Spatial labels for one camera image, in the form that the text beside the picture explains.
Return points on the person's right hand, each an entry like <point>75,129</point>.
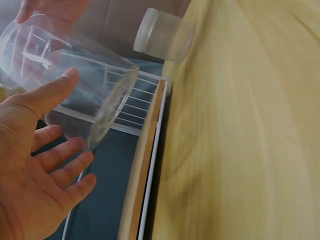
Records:
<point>57,8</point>

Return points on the person's left hand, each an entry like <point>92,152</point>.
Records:
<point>22,175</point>

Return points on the person's right fingers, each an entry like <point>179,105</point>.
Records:
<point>23,13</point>

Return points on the person's left thumb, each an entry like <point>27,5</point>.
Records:
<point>53,88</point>

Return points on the clear drinking glass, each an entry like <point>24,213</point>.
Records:
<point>82,87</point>

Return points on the frosted glass cup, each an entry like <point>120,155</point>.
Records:
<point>162,35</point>

